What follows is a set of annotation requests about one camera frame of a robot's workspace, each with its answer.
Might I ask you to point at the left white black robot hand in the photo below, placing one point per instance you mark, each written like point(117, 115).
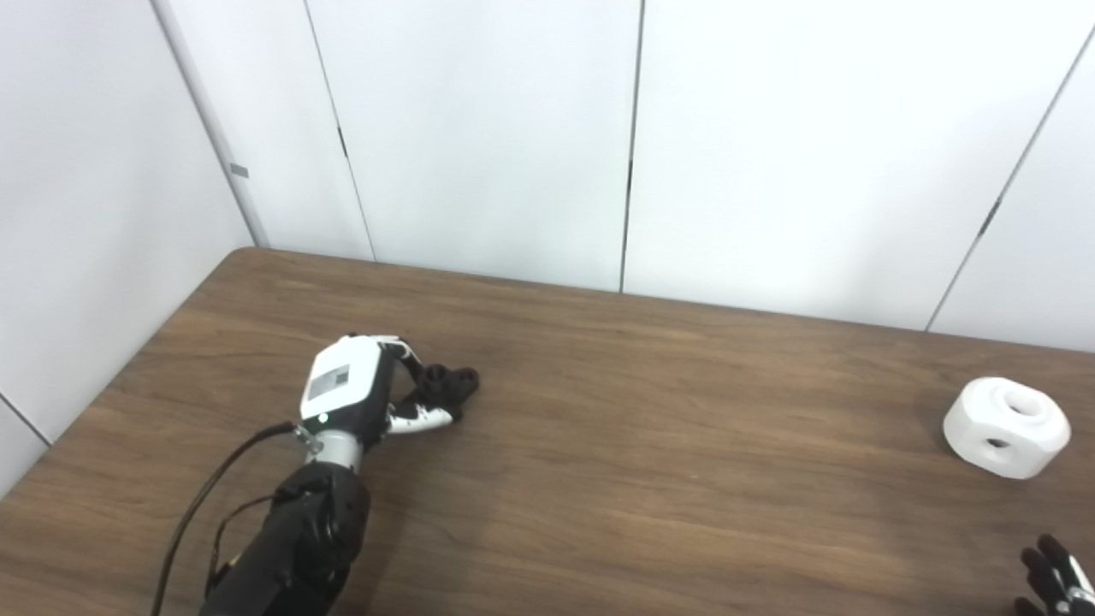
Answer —
point(342, 381)

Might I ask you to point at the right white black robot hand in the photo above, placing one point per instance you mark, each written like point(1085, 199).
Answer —
point(1065, 586)

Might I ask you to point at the black plastic holder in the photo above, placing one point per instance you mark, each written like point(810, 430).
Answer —
point(445, 385)

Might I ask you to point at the round white plastic piece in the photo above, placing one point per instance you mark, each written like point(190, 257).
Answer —
point(984, 423)

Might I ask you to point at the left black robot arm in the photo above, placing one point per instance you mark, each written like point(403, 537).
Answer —
point(308, 539)

